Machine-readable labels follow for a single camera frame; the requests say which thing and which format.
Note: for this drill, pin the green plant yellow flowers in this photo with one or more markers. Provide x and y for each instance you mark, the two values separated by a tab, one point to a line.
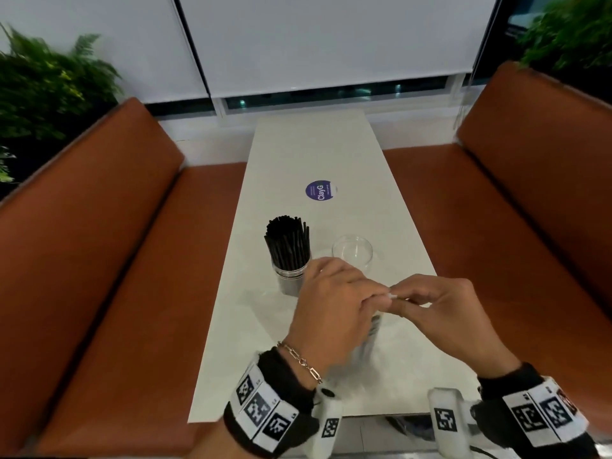
43	90

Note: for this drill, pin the white roller blind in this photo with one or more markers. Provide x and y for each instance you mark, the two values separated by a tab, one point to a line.
119	42
334	38

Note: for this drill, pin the white window frame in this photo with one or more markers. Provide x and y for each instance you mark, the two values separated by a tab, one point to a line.
411	107

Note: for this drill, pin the green fern plant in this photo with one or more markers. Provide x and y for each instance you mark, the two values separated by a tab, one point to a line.
569	33

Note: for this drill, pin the black right wrist band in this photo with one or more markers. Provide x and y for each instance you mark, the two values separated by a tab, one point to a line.
507	377

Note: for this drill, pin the black wrist band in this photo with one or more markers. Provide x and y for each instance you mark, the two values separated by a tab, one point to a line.
507	377
282	372

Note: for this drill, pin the packet of black straws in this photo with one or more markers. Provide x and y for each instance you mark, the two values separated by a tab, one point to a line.
374	329

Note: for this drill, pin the orange leather bench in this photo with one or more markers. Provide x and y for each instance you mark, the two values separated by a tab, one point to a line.
502	210
119	282

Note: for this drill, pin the person's left forearm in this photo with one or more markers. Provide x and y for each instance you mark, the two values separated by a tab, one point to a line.
224	446

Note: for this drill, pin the person's right hand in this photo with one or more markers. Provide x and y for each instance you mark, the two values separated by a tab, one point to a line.
449	315

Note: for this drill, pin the round purple sticker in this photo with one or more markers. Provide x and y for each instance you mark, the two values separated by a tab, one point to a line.
320	191

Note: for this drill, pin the black left wrist band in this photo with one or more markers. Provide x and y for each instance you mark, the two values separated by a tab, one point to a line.
282	372

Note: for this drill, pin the person's left hand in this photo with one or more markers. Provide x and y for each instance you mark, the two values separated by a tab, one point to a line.
334	310

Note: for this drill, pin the bundle of black straws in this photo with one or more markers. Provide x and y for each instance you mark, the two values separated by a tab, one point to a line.
287	243

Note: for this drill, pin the clear glass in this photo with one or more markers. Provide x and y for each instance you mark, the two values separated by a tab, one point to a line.
354	253
291	282

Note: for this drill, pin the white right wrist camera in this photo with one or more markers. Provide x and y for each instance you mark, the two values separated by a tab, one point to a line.
444	420

